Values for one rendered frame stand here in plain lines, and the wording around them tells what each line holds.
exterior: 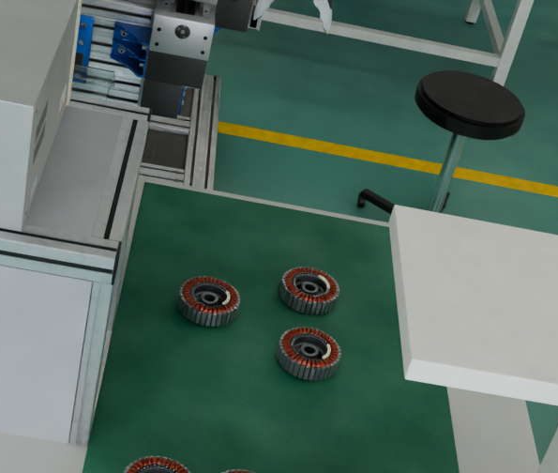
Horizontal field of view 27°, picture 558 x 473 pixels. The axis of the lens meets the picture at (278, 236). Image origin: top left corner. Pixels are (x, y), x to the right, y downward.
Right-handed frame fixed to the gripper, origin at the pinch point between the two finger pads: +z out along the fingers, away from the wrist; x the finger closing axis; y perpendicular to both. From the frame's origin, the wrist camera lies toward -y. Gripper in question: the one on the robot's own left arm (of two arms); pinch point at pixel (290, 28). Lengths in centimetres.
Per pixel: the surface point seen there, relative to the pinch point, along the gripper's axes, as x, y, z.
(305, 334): -10, -47, 37
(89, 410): 25, -78, 33
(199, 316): 9, -45, 38
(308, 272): -11.0, -27.8, 36.7
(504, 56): -112, 221, 94
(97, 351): 26, -78, 21
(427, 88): -57, 108, 59
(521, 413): -50, -55, 40
